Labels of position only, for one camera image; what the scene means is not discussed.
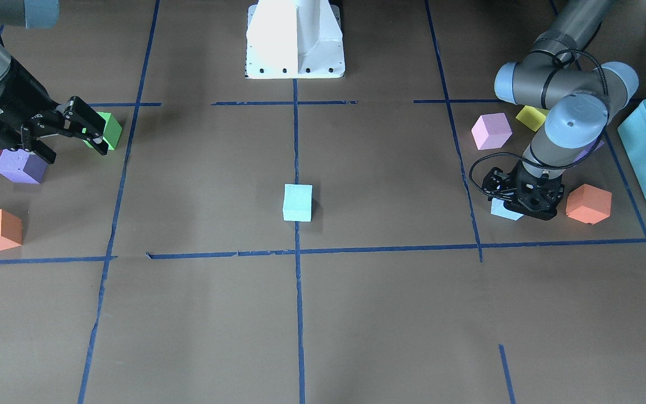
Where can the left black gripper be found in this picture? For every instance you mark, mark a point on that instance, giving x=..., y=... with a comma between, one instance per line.
x=497, y=184

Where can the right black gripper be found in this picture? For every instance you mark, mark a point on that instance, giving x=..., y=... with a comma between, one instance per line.
x=22, y=97

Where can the light blue block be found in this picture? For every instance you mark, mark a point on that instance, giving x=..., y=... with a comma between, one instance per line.
x=297, y=205
x=499, y=210

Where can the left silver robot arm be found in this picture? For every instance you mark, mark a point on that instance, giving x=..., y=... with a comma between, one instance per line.
x=581, y=96

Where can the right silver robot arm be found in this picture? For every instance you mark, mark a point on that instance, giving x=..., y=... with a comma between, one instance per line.
x=30, y=14

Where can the green foam block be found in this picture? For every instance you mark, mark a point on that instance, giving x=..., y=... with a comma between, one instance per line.
x=109, y=129

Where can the yellow foam block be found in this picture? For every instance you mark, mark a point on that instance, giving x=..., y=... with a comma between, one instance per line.
x=532, y=117

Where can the pink foam block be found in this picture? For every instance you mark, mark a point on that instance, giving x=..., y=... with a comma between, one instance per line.
x=491, y=131

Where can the white pedestal column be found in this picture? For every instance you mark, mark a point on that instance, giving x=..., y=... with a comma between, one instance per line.
x=295, y=40

